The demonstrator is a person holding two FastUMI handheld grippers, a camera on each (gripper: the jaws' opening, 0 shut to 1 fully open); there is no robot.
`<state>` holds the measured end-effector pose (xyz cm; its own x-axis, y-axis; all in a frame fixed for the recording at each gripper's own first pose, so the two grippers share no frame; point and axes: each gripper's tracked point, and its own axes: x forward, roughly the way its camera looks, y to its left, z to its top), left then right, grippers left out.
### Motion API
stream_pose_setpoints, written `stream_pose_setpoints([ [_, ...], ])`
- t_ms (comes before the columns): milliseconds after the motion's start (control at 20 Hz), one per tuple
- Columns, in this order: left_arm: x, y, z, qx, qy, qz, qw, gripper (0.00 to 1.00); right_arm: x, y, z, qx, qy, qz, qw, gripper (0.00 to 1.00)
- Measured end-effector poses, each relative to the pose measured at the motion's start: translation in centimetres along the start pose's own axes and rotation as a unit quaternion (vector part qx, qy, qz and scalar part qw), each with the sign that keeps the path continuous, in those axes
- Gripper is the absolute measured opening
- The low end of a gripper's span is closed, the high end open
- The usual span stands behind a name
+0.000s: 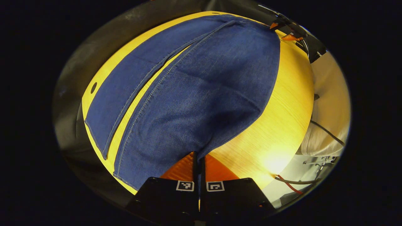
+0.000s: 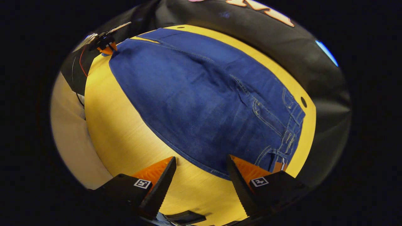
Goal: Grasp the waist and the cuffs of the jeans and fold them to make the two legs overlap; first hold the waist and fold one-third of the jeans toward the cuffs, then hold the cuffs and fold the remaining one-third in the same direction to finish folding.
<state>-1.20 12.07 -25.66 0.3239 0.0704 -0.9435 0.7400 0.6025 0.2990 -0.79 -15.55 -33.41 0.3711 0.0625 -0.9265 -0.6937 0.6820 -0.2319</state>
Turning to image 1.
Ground red cable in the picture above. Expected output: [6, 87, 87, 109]
[276, 175, 303, 195]

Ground blue jeans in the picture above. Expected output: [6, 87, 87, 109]
[84, 14, 281, 191]

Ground grey cable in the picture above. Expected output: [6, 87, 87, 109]
[274, 176, 322, 185]

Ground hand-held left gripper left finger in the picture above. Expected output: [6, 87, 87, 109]
[126, 151, 200, 221]

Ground black cable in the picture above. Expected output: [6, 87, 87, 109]
[309, 120, 346, 147]

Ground metal frame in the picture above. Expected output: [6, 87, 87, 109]
[302, 155, 340, 176]

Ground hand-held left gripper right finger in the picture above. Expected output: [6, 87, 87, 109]
[200, 153, 277, 222]

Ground white cloth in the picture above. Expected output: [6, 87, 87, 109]
[297, 52, 351, 157]

